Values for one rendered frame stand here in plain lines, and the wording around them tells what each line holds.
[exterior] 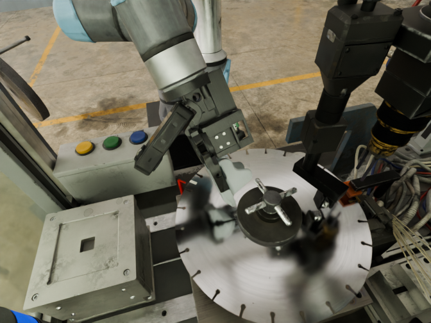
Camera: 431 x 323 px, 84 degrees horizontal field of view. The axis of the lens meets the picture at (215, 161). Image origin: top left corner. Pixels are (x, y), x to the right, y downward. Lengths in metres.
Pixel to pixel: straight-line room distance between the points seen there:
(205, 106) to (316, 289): 0.30
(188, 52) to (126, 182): 0.47
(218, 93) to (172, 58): 0.08
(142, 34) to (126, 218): 0.35
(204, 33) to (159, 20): 0.48
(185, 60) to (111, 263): 0.37
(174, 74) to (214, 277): 0.29
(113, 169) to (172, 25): 0.44
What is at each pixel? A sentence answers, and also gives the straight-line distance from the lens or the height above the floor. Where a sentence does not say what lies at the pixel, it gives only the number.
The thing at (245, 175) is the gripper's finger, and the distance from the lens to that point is 0.38.
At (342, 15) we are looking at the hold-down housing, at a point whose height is 1.25.
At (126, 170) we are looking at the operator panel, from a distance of 0.68.
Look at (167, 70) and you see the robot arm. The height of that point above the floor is 1.19.
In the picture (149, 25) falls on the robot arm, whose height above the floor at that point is 1.23.
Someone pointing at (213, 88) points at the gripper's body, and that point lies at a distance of 0.34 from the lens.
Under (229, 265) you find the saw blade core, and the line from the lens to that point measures 0.40.
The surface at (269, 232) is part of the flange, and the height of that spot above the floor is 0.96.
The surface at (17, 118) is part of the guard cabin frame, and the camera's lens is 0.66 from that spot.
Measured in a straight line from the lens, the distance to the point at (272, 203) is 0.39.
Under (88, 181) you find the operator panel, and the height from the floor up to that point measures 0.84.
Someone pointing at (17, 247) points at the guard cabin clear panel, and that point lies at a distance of 0.61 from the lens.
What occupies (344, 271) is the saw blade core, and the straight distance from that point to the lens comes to 0.44.
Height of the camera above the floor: 1.33
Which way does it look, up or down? 48 degrees down
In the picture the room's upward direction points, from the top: 4 degrees counter-clockwise
